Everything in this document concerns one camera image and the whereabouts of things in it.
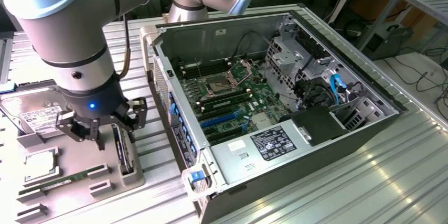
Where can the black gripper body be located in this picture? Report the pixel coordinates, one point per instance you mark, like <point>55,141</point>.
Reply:
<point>95,98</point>

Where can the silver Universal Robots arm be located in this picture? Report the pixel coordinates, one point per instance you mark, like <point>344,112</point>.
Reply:
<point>67,37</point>

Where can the grey parts rack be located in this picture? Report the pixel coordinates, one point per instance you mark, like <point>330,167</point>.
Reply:
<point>76,161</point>

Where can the blue card retention strip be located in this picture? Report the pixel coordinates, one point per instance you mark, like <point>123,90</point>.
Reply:
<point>182,127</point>

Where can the silver hard disk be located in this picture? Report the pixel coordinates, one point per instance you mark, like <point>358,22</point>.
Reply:
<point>31,103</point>

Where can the CPU chip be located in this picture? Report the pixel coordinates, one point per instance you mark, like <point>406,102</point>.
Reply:
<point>40,165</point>

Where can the green RAM stick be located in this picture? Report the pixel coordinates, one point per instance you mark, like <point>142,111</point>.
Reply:
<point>59,182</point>

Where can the blue expansion slot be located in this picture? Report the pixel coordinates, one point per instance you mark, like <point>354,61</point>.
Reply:
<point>219,119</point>

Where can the thin locking lever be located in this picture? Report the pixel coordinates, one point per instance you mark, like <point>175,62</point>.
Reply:
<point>200,72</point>

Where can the black RAM slot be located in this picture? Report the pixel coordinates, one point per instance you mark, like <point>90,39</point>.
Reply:
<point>203,67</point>
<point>204,73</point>

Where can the CPU socket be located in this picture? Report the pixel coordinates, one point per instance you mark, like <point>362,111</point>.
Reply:
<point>216,85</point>

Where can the black expansion slot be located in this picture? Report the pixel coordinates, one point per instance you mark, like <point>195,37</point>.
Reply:
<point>224,136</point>

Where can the installed RAM stick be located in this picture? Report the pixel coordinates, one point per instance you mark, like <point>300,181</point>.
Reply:
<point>227,100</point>

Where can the blue case latch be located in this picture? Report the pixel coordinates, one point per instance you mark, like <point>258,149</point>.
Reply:
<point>196,177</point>

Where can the open PC case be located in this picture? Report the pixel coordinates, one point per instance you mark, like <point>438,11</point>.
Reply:
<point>196,37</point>

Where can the grey power supply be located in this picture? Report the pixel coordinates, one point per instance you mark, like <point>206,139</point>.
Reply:
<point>238,161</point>

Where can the metal socket cover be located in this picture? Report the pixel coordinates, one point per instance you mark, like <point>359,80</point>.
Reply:
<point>248,75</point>

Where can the green motherboard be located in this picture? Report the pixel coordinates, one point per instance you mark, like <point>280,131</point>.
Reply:
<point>259,95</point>

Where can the silver chipset heatsink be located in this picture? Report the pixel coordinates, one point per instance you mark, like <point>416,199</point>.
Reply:
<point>264,121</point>

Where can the metal drive cage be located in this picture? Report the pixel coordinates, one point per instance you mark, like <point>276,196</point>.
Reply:
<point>283,58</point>

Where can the black plastic shroud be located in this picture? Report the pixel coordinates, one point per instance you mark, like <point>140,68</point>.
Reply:
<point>315,124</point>

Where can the metal disk bay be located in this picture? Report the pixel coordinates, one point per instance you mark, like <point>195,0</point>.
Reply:
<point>354,119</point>

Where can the black box device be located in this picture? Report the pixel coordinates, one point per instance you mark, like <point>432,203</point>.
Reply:
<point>388,40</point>

